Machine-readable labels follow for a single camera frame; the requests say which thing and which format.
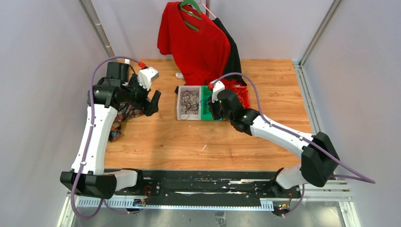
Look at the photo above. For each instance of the green plastic bin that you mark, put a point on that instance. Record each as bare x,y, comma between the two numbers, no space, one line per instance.
206,94

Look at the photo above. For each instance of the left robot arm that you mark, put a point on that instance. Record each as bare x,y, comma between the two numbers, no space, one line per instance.
87,176

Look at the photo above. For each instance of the pink clothes hanger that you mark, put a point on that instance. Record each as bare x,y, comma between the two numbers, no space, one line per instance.
207,4

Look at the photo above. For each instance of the green clothes hanger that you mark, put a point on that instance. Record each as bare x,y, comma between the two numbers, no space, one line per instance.
192,9

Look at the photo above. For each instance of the black t-shirt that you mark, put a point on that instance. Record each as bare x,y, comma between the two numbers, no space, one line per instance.
233,63

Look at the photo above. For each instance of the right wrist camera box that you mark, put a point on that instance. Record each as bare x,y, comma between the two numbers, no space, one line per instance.
215,87

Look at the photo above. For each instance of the white stand with pole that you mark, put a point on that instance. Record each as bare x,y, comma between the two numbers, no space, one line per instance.
91,14

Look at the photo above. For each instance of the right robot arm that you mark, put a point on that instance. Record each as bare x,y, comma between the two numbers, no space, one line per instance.
315,151

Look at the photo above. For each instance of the red t-shirt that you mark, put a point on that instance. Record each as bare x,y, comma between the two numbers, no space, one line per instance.
200,56

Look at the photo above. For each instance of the red plastic bin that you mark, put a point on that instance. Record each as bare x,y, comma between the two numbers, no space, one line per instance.
240,90

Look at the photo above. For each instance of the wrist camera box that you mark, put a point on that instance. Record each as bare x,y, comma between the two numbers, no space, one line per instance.
215,87
146,77

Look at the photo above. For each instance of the plaid cloth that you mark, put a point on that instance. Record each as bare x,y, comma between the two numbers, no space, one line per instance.
125,113

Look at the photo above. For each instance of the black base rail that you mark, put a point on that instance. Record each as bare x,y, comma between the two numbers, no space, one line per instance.
219,189

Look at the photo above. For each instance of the white plastic bin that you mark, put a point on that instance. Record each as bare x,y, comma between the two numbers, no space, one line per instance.
188,103

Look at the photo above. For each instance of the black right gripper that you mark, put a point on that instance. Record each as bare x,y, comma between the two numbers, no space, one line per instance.
215,116

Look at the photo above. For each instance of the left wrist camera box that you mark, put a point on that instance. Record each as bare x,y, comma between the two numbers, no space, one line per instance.
146,77

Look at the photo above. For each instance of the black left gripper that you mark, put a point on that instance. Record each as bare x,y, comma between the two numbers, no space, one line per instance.
149,108

